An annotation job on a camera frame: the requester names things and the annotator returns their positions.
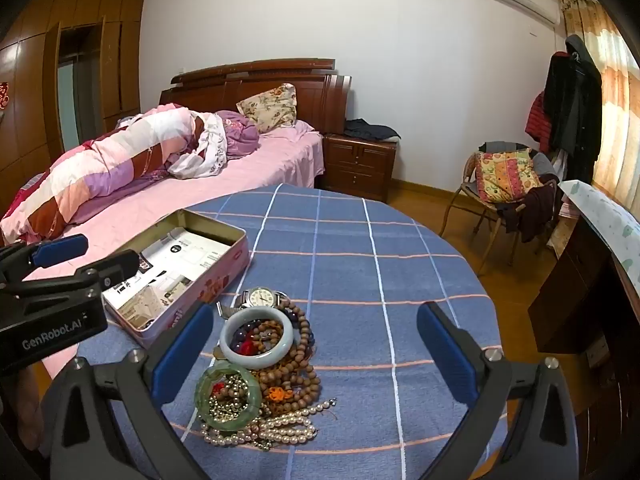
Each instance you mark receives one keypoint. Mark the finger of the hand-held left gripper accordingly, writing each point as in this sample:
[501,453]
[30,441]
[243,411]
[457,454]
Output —
[60,250]
[117,267]

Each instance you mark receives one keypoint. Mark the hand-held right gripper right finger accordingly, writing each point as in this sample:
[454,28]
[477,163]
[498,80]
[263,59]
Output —
[447,355]

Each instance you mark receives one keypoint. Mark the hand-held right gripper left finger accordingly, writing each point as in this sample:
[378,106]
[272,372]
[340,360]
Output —
[182,347]

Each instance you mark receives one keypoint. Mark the pink tin box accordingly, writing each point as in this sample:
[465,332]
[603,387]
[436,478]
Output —
[227,267]

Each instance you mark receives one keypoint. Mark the silver wristwatch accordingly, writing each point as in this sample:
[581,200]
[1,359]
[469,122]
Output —
[261,297]

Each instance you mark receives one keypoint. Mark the white jade bangle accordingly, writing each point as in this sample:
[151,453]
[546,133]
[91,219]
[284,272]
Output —
[252,360]

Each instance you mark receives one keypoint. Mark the green jade bangle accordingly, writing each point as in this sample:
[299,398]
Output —
[227,422]

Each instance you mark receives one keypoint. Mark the pink patchwork quilt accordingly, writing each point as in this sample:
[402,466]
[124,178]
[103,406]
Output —
[100,170]

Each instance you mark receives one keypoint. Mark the orange carved pendant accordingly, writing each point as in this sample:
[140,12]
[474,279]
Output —
[280,394]

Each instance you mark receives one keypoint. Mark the blue plaid tablecloth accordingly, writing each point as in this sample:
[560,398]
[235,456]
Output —
[350,270]

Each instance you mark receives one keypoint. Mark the wooden wardrobe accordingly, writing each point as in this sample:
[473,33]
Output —
[30,110]

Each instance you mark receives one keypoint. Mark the dark wooden cabinet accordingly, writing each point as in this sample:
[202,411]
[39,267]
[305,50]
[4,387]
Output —
[575,285]

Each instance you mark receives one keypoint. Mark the red paper decoration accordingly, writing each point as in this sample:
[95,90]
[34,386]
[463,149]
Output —
[4,95]

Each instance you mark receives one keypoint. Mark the dark maroon garment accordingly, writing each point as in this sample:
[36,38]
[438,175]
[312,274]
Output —
[535,210]

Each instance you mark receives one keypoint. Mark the wooden chair with clothes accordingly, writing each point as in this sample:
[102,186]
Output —
[466,175]

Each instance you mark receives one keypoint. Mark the purple blanket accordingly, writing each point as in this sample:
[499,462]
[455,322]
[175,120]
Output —
[242,135]

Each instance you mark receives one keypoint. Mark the colourful patterned cushion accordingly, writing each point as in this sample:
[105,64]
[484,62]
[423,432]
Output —
[505,175]

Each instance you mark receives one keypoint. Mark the wooden bed with pink sheet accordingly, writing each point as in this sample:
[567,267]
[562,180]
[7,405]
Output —
[280,160]

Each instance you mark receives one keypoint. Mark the wooden nightstand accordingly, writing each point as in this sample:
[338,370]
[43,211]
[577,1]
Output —
[357,170]

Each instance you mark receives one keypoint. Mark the white patterned cover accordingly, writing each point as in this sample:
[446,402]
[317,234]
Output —
[610,225]

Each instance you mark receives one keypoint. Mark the grey garment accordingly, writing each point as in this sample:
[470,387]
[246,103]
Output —
[500,146]

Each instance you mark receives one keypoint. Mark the floral pillow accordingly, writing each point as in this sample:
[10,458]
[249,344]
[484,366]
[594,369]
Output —
[270,107]

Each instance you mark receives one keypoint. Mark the dark folded clothes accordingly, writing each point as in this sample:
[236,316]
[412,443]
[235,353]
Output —
[372,130]

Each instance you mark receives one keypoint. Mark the black hanging coat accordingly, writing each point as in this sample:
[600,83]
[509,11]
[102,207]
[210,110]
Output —
[572,105]

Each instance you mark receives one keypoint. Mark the patterned curtain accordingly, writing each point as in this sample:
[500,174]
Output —
[615,110]

